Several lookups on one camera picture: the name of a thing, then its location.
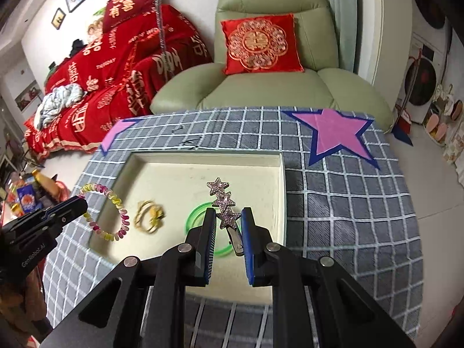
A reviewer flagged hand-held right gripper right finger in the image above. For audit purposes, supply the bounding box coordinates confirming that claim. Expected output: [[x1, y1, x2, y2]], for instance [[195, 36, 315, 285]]
[[241, 206, 417, 348]]

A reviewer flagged floral patterned board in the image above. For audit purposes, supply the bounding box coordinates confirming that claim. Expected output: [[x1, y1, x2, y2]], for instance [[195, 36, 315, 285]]
[[444, 123, 464, 165]]

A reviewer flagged red embroidered cushion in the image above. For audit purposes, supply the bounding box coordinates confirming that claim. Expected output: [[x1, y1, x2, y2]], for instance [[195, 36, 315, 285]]
[[220, 12, 304, 76]]

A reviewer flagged red covered sofa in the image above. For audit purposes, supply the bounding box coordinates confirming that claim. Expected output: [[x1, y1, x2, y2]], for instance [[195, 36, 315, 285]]
[[23, 3, 214, 158]]

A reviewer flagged teal curtain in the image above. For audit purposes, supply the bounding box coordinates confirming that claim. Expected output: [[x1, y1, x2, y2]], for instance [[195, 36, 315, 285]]
[[310, 0, 358, 77]]

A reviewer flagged pink star patch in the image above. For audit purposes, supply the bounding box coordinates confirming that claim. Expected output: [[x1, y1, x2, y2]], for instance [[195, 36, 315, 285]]
[[283, 108, 381, 170], [99, 117, 144, 154]]

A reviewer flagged white tumble dryer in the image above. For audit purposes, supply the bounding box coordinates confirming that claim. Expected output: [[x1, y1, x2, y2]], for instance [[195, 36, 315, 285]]
[[411, 0, 455, 35]]

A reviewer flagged gooseneck floor stand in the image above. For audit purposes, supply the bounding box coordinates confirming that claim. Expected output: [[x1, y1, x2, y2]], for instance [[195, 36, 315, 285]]
[[155, 0, 172, 80]]

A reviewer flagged red printed pillow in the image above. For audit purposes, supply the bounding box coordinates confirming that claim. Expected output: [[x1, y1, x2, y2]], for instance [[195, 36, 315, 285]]
[[102, 0, 162, 33]]

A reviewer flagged green bangle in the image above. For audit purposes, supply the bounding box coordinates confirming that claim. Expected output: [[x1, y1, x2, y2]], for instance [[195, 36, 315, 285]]
[[185, 201, 236, 256]]

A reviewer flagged cartoon print cushion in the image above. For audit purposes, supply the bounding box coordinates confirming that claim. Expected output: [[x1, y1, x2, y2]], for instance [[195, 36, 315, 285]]
[[87, 18, 106, 44]]

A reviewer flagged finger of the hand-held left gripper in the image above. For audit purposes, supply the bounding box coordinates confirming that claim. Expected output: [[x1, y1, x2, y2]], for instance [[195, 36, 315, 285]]
[[38, 196, 80, 217], [43, 196, 88, 231]]

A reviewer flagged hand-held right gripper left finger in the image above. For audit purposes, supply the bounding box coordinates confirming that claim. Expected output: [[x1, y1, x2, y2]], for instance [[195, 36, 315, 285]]
[[31, 208, 218, 348]]

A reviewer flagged grey checked tablecloth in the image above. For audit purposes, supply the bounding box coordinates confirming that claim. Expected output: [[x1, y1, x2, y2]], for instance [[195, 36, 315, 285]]
[[41, 106, 423, 348]]

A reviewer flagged white washing machine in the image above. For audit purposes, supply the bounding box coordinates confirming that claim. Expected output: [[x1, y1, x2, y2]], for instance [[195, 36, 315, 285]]
[[397, 32, 450, 124]]

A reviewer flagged multicoloured bead bracelet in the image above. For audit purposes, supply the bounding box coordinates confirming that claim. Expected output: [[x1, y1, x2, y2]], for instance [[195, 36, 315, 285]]
[[79, 183, 130, 242]]

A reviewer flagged blue printed box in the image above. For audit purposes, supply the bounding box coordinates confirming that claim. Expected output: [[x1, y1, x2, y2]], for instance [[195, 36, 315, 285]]
[[16, 185, 45, 215]]

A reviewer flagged gold hair tie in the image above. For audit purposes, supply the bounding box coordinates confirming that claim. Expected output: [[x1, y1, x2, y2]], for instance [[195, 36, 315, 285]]
[[134, 200, 166, 233]]

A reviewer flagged red unframed wall picture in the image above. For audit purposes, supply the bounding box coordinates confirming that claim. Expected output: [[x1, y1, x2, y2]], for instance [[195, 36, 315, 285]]
[[14, 83, 41, 111]]

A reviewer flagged rack of slippers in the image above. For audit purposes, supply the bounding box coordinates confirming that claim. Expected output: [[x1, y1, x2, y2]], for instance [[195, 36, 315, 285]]
[[424, 83, 464, 147]]

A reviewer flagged green armchair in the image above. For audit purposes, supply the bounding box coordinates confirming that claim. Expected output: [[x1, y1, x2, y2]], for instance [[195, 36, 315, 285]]
[[150, 0, 396, 133]]

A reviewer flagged crumpled grey white cloth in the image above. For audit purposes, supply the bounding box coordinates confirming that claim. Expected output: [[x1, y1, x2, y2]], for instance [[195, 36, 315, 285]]
[[35, 83, 88, 130]]

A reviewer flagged cream jewelry tray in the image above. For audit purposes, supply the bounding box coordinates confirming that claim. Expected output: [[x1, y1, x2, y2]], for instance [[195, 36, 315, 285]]
[[88, 151, 287, 303]]

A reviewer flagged orange printed garment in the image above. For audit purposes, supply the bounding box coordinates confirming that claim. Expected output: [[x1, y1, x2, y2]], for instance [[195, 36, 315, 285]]
[[0, 261, 49, 348]]

